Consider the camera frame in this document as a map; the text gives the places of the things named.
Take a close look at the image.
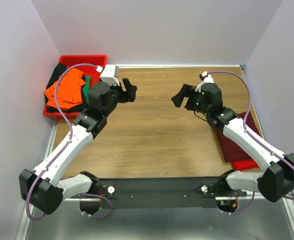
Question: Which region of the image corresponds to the orange t-shirt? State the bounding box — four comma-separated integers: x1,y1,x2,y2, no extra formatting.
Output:
57,68,85,111

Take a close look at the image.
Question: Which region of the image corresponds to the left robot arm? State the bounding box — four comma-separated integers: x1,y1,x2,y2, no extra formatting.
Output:
19,78,137,215

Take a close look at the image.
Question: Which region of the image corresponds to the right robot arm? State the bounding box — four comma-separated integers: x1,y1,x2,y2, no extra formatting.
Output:
171,83,294,203

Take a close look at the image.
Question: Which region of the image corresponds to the green t-shirt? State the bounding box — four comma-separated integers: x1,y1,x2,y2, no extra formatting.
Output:
83,75,91,102

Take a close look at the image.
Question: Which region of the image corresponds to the red plastic bin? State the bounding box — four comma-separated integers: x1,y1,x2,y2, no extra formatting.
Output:
43,55,107,120

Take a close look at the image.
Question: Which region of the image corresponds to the folded maroon t-shirt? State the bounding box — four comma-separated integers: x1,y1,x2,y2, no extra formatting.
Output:
214,111,264,164

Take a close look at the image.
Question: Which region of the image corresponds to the folded red t-shirt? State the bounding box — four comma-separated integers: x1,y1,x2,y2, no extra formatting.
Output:
231,159,259,171

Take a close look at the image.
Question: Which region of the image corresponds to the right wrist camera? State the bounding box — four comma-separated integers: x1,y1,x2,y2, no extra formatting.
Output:
195,71,214,93

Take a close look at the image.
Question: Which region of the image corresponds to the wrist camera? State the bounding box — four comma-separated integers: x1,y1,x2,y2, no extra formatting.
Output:
100,64,120,86
195,71,214,93

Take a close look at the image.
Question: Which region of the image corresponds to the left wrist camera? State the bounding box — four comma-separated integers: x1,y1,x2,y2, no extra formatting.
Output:
100,64,120,86

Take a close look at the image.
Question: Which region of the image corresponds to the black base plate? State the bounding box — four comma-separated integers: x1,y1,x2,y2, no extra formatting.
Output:
88,176,247,209

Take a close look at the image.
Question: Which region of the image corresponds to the aluminium frame rail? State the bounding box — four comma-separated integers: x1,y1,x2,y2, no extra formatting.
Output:
17,66,294,240

